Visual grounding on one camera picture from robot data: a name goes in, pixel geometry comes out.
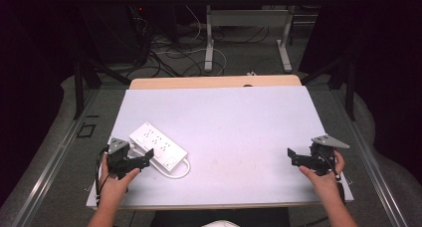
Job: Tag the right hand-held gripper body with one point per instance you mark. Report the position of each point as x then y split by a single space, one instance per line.
323 157

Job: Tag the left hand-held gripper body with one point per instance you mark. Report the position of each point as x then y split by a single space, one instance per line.
116 157

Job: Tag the white power strip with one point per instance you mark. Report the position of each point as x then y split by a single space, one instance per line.
159 145

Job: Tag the person's right hand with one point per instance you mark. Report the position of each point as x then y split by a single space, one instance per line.
325 183

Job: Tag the person's left hand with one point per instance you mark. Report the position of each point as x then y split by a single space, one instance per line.
114 187

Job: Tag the person's dark clothing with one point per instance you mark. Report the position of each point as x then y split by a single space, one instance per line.
185 217

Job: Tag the white table mat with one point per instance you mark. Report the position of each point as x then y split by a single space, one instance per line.
225 130

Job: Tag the black metal stand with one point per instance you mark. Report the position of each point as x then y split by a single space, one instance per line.
350 87
79 87

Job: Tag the white rounded object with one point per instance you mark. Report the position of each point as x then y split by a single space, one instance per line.
220 224

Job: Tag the white-legged desk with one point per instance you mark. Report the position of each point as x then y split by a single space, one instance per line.
249 18

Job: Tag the metal floor rail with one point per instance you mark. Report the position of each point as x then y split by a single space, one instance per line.
371 160
49 160

